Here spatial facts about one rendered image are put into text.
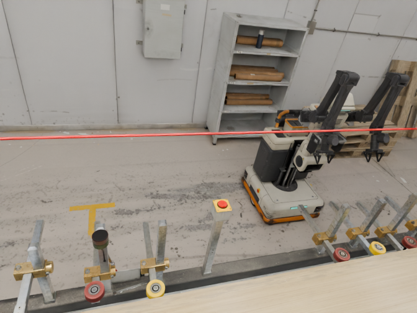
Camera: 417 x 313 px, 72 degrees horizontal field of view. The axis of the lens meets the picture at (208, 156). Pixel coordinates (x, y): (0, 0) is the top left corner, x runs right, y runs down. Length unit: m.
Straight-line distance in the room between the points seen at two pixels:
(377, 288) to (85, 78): 3.35
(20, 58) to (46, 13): 0.56
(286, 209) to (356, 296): 1.37
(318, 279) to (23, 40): 3.39
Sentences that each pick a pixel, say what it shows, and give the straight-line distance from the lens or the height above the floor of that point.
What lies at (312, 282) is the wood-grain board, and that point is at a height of 0.90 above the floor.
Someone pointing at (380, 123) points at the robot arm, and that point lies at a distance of 2.46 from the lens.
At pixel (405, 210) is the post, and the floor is 1.02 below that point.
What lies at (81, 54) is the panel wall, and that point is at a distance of 3.66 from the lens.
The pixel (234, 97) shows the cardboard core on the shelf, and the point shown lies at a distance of 3.90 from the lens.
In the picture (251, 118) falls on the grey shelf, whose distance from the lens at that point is 4.42.
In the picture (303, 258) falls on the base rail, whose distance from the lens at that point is 1.94.
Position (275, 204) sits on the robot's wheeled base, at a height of 0.28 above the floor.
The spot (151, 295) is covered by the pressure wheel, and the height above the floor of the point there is 0.91.
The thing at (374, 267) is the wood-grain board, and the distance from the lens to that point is 1.85.
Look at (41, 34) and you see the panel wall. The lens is 3.65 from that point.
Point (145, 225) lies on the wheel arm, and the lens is 1.66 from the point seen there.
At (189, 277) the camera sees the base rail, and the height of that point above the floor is 0.70.
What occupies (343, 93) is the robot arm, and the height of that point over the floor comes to 1.50.
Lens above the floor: 2.13
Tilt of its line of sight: 36 degrees down
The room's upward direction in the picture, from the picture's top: 10 degrees clockwise
